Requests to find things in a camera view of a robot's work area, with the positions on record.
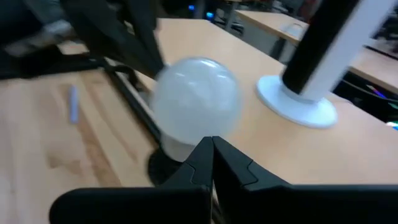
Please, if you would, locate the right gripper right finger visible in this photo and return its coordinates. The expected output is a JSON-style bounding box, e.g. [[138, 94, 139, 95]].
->
[[213, 136, 398, 224]]

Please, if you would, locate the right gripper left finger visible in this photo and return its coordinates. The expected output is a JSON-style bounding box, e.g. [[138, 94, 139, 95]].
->
[[49, 136, 215, 224]]

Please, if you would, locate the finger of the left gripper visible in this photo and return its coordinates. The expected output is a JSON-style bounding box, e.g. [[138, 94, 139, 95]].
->
[[60, 0, 158, 78], [127, 0, 165, 71]]

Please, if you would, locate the white lightbulb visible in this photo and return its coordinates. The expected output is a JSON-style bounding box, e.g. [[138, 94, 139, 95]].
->
[[149, 56, 243, 162]]

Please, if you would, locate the grey and black office chair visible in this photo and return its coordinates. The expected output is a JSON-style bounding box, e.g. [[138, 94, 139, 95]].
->
[[0, 0, 75, 57]]

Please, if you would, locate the tan laminate desk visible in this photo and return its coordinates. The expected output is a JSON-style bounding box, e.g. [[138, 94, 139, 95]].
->
[[133, 17, 398, 187]]

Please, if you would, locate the purple pen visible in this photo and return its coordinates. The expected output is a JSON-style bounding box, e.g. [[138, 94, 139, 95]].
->
[[68, 84, 80, 124]]

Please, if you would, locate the wooden background table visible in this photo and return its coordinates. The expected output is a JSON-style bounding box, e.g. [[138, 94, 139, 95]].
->
[[234, 9, 398, 94]]

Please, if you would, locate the black aluminium table frame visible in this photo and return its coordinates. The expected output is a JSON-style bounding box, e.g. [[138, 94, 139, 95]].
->
[[0, 52, 163, 144]]

